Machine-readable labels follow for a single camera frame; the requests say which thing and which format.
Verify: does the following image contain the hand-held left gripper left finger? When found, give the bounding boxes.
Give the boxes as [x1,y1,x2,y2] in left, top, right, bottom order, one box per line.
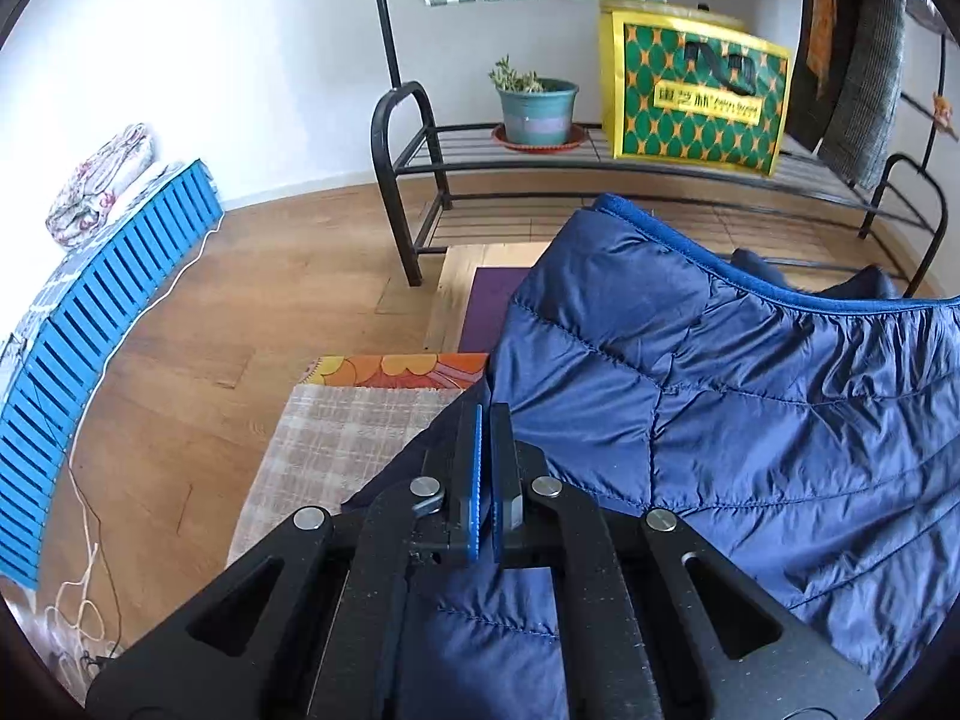
[85,403,485,720]

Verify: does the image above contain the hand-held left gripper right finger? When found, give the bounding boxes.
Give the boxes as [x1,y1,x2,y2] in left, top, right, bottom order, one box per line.
[489,401,880,720]

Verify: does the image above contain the navy puffer jacket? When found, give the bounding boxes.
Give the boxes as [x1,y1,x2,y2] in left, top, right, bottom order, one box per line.
[341,193,960,720]

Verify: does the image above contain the black metal clothes rack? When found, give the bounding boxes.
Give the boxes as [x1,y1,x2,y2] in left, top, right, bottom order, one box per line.
[367,0,960,297]

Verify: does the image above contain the orange floral cloth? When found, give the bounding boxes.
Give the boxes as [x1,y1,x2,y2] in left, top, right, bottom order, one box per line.
[300,352,490,391]

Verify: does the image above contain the beige checked blanket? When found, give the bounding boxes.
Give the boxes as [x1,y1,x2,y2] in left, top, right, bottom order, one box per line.
[226,382,466,567]

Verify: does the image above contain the potted plant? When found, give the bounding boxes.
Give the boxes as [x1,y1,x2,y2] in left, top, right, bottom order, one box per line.
[487,55,590,153]

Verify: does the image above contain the blue slatted mattress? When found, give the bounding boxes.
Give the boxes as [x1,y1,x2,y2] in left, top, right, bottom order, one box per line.
[0,159,226,592]

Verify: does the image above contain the green yellow patterned bag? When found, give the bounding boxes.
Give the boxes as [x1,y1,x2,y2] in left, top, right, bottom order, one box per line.
[598,0,794,179]

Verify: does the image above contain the grey patterned sheet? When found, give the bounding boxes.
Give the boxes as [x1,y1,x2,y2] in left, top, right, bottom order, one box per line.
[0,165,185,361]

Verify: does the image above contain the folded floral quilt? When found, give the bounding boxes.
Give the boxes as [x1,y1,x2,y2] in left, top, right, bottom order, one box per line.
[45,122,155,250]

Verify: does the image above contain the black jacket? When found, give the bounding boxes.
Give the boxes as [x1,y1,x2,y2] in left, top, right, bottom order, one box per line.
[765,0,863,155]

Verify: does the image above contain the grey plaid coat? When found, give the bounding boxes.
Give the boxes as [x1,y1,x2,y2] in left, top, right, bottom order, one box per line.
[817,0,908,192]

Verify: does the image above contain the small teddy bear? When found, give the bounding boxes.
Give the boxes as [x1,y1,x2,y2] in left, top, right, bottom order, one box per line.
[930,90,960,140]

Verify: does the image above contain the black cable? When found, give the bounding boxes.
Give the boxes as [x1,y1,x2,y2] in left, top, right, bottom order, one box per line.
[75,480,125,646]

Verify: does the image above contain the white cable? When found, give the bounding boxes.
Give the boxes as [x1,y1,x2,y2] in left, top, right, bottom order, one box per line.
[41,214,226,683]

